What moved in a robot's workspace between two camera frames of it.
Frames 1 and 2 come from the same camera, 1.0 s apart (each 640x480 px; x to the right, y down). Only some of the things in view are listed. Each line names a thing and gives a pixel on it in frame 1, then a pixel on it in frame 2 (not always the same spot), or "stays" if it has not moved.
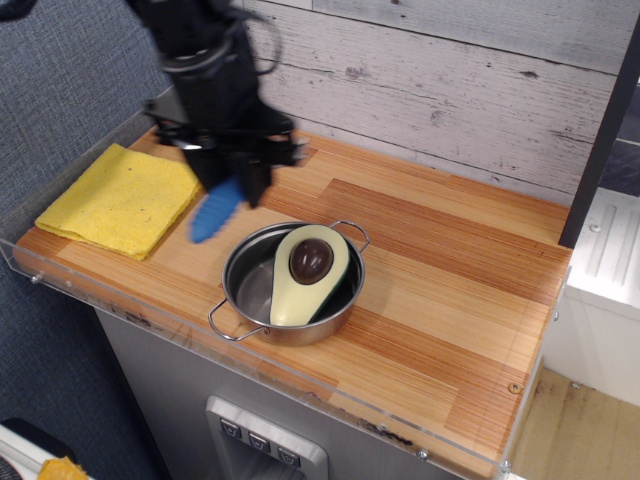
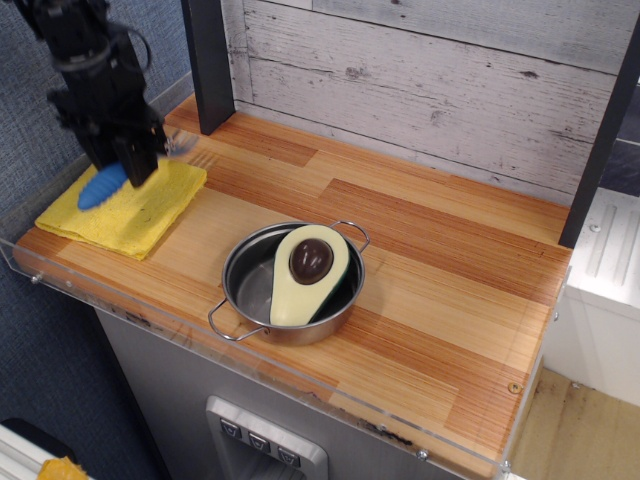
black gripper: x=213 y=105 -> x=105 y=101
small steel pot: x=244 y=307 stays
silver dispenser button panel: x=246 y=445 stays
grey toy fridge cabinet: x=215 y=413 stays
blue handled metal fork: x=216 y=209 -> x=112 y=176
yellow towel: x=121 y=201 stays
